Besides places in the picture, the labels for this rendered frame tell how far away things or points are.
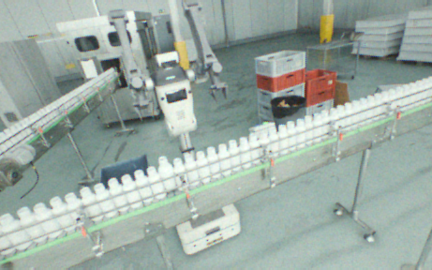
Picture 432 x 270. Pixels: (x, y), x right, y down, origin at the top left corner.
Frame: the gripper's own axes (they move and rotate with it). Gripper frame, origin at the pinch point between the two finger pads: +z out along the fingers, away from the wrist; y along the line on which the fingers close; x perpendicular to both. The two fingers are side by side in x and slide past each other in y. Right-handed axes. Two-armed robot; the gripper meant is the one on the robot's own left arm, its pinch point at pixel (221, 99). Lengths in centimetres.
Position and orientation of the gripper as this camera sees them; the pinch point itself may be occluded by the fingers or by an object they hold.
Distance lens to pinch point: 144.5
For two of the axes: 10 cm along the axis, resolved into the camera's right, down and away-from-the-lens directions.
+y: 9.1, -2.9, 3.1
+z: 3.0, 9.5, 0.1
